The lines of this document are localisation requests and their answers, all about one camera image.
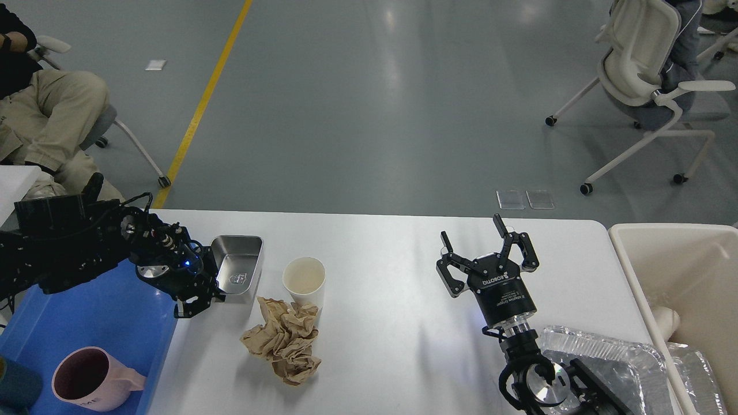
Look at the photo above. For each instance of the aluminium foil tray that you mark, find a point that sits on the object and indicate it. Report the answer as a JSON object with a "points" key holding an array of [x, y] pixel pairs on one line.
{"points": [[637, 372]]}

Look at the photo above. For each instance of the beige plastic bin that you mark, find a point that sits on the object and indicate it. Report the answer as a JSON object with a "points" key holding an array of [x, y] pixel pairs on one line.
{"points": [[692, 269]]}

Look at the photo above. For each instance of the white side table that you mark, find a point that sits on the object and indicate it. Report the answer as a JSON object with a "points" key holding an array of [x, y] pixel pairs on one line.
{"points": [[15, 183]]}

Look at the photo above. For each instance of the stainless steel rectangular tin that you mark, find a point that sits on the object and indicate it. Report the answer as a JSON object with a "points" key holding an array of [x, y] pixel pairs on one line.
{"points": [[239, 266]]}

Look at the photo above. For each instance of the seated person in blue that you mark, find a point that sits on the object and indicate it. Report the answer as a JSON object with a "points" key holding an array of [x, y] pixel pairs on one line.
{"points": [[682, 65]]}

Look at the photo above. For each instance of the crumpled brown paper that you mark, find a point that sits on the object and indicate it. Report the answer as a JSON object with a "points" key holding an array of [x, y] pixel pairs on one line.
{"points": [[285, 339]]}

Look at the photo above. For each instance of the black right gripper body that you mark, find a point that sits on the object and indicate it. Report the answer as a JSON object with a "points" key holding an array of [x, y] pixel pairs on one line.
{"points": [[501, 294]]}

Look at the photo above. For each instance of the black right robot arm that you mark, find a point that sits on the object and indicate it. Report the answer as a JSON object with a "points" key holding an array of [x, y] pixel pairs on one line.
{"points": [[530, 382]]}

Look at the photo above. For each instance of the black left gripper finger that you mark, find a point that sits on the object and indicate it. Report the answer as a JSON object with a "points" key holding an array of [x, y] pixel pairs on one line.
{"points": [[195, 304], [206, 257]]}

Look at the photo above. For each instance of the white paper cup in bin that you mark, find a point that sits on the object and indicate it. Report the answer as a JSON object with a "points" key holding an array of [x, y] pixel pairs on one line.
{"points": [[667, 321]]}

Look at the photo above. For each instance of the pink mug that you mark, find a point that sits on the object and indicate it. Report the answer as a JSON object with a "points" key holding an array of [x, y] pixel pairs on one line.
{"points": [[93, 379]]}

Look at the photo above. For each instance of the grey office chair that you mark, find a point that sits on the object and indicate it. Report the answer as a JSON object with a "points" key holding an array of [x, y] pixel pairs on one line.
{"points": [[47, 45]]}

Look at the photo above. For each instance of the white office chair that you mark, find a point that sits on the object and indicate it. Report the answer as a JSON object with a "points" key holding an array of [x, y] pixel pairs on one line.
{"points": [[640, 35]]}

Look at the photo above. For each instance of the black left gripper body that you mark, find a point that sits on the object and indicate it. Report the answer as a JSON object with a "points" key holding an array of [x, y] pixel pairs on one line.
{"points": [[177, 273]]}

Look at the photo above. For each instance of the seated person in khaki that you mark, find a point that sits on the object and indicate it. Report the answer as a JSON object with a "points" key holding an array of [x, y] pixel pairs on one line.
{"points": [[46, 114]]}

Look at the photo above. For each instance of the blue plastic tray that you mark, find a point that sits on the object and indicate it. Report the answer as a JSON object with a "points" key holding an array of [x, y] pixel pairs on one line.
{"points": [[131, 320]]}

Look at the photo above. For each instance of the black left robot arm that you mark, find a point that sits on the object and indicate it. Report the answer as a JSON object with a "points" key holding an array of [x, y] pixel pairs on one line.
{"points": [[65, 241]]}

